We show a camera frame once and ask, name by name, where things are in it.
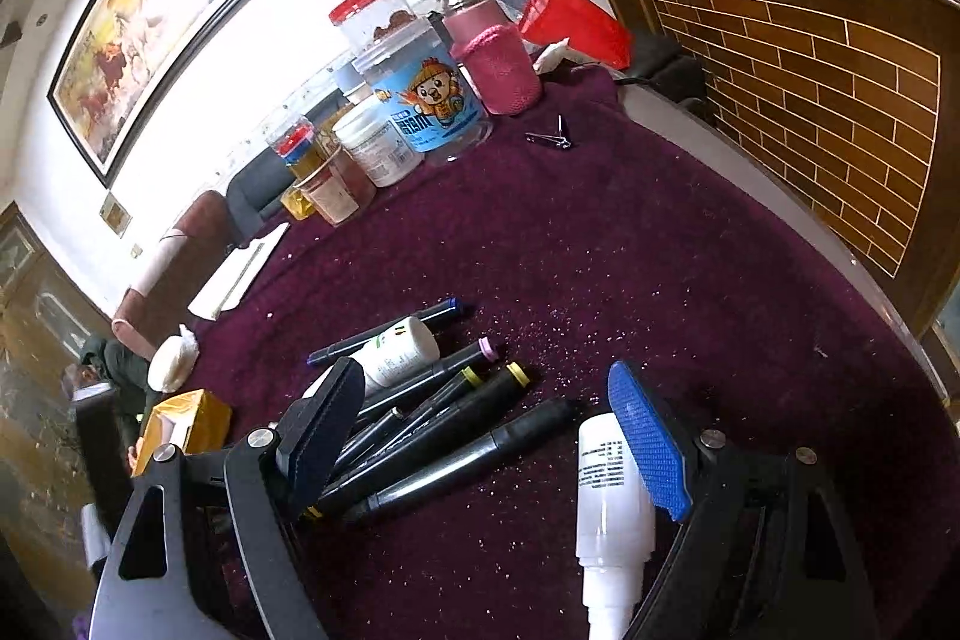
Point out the black marker pink cap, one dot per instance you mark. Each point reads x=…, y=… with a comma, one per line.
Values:
x=422, y=384

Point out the stacked colourful tape rolls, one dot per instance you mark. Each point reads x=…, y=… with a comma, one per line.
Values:
x=296, y=143

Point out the black marker yellow-green cap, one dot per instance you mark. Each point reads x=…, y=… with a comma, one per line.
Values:
x=462, y=383

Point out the metal nail clipper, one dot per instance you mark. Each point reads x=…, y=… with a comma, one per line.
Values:
x=559, y=139

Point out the purple velvet tablecloth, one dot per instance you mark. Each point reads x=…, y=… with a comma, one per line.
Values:
x=626, y=247

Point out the brown label glass jar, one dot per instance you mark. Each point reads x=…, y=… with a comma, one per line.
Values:
x=339, y=189

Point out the white spray bottle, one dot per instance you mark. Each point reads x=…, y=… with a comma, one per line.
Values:
x=615, y=528

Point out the white bottle red cap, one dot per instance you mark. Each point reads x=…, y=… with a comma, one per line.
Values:
x=387, y=357

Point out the person in black jacket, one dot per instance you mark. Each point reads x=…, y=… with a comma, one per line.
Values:
x=110, y=402

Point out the small gold wall plaque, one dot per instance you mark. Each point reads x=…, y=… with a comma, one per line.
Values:
x=114, y=215

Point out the brown armchair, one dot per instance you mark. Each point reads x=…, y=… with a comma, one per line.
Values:
x=169, y=275

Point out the black marker plain cap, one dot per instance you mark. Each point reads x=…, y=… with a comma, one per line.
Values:
x=474, y=462

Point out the yellow taped white tray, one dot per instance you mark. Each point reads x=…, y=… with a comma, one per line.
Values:
x=196, y=422

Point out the pink knitted sleeve flask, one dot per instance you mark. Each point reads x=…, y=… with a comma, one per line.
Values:
x=488, y=45

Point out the wooden brick pattern cabinet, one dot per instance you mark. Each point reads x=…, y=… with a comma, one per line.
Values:
x=854, y=105

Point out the framed horse painting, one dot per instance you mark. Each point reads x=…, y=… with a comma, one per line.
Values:
x=122, y=57

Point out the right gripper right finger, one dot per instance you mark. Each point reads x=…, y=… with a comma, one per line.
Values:
x=763, y=548

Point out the white paper stack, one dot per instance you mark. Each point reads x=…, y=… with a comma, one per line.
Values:
x=227, y=286

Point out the white plastic jar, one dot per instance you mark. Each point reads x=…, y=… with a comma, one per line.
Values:
x=376, y=144

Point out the red lid plastic jar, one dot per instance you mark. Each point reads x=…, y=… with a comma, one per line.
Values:
x=363, y=22

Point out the blue cartoon label jar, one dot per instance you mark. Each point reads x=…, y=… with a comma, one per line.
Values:
x=425, y=95

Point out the thin black pen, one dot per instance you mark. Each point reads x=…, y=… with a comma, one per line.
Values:
x=369, y=439

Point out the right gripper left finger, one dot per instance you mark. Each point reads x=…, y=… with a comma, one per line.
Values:
x=164, y=577

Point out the black leather sofa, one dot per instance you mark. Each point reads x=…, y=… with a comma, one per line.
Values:
x=253, y=195

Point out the yellow tape roll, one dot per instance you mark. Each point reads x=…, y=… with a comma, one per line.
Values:
x=297, y=204

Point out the wooden double door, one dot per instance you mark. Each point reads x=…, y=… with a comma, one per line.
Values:
x=45, y=320

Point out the wrapped round white cakes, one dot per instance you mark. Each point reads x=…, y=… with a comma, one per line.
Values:
x=173, y=362

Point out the red plastic bag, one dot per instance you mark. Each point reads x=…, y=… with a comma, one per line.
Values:
x=587, y=28

